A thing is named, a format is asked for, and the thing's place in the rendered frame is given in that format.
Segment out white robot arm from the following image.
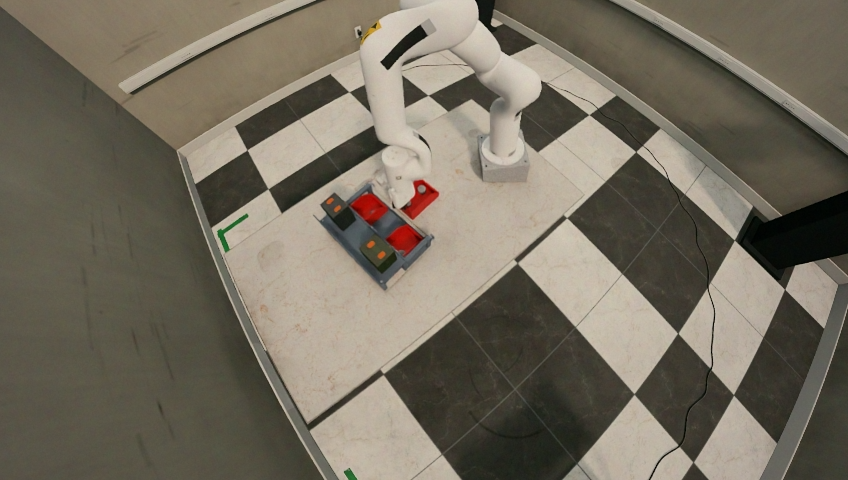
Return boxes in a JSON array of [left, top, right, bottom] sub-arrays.
[[359, 0, 541, 193]]

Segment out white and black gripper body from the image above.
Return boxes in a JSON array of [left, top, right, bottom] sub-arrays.
[[389, 181, 415, 209]]

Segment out red bin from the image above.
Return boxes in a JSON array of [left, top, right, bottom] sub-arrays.
[[350, 193, 387, 226], [400, 179, 439, 220], [385, 224, 423, 257]]

